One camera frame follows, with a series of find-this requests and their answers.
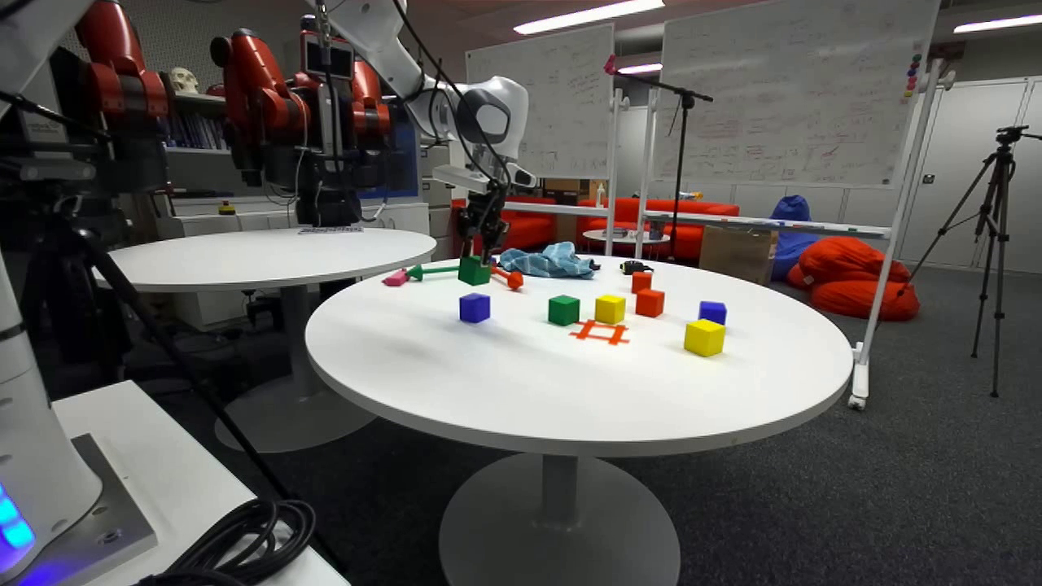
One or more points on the long ceiling light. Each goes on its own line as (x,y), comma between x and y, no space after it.
(998,24)
(588,16)

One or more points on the red cube block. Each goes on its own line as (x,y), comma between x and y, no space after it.
(642,280)
(648,304)

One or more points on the rolling whiteboard with tray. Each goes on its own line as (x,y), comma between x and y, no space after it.
(542,100)

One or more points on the white table pedestal base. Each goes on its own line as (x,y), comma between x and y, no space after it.
(559,530)

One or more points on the green cube block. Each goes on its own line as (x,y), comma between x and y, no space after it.
(566,310)
(475,272)

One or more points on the large rolling whiteboard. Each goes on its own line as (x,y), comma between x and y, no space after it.
(794,100)

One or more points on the small orange plastic frame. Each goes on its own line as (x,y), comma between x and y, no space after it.
(602,332)

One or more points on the white skull figure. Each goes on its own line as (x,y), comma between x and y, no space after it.
(185,80)

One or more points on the red sofa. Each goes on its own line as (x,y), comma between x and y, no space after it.
(651,210)

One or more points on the small round white table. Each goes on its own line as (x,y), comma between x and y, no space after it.
(624,235)

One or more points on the blue beanbag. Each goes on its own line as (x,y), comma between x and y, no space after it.
(790,210)

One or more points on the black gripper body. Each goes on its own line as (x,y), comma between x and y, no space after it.
(484,210)

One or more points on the black camera tripod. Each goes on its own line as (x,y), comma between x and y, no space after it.
(1010,134)
(164,345)

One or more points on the cardboard box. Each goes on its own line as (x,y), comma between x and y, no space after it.
(736,250)

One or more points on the black microphone stand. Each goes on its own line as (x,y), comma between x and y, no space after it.
(679,175)

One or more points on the light blue crumpled cloth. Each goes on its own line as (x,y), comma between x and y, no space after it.
(548,260)

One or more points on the red Baxter robot arm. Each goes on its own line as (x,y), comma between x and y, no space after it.
(119,77)
(265,101)

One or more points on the red beanbag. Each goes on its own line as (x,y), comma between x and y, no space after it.
(858,278)

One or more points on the yellow cube block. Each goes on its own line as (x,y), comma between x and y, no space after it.
(705,338)
(610,310)

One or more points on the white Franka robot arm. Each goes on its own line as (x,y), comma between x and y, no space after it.
(492,117)

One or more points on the blue cube block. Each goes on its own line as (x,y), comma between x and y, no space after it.
(713,312)
(475,310)

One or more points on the white round side table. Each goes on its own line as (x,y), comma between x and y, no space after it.
(272,255)

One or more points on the white robot stand table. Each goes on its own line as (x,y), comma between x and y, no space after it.
(164,466)

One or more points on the red black Baxter torso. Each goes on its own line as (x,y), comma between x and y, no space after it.
(364,101)

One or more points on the pink flat toy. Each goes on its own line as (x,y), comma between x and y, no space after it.
(395,278)

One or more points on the yellow black small object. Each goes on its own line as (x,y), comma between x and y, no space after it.
(637,266)

